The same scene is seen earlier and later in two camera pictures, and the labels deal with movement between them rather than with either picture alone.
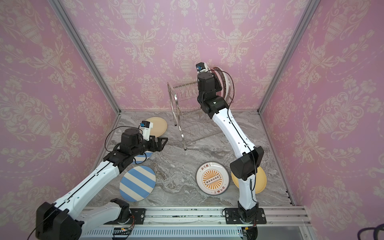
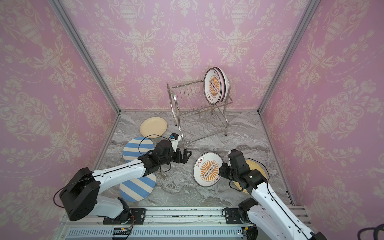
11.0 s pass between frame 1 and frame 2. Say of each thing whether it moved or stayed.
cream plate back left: stayed
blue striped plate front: stayed
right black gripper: moved
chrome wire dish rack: stayed
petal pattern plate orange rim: moved
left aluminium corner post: stayed
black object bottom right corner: stayed
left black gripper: moved
